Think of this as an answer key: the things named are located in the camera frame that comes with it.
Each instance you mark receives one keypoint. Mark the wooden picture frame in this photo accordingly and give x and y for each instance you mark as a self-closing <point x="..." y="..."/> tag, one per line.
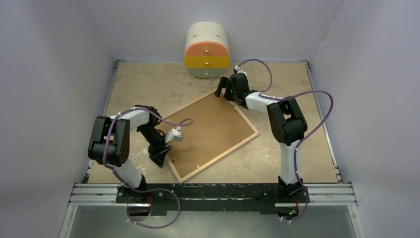
<point x="229" y="151"/>

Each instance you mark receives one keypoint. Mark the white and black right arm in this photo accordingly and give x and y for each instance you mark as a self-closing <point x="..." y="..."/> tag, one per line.
<point x="287" y="123"/>

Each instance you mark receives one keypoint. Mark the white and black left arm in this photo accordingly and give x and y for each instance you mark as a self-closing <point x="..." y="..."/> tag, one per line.
<point x="109" y="144"/>

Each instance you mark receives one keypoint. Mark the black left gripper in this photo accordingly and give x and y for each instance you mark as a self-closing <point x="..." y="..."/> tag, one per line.
<point x="158" y="153"/>

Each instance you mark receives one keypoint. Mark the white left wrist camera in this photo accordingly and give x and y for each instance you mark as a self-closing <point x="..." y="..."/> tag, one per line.
<point x="174" y="134"/>

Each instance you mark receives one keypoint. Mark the brown cardboard backing board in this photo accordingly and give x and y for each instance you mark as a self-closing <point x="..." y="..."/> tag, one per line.
<point x="210" y="131"/>

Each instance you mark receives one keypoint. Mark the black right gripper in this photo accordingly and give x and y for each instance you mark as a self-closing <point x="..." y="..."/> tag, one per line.
<point x="224" y="83"/>

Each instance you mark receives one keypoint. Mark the small colourful drawer cabinet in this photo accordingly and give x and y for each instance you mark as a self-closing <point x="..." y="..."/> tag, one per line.
<point x="206" y="53"/>

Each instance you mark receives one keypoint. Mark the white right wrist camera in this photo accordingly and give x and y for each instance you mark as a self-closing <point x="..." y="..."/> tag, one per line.
<point x="237" y="69"/>

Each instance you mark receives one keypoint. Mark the black and aluminium base rail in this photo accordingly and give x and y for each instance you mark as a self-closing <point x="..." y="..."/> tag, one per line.
<point x="264" y="198"/>

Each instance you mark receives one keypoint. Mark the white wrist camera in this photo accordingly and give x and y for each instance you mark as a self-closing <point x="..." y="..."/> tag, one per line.
<point x="174" y="134"/>
<point x="237" y="69"/>

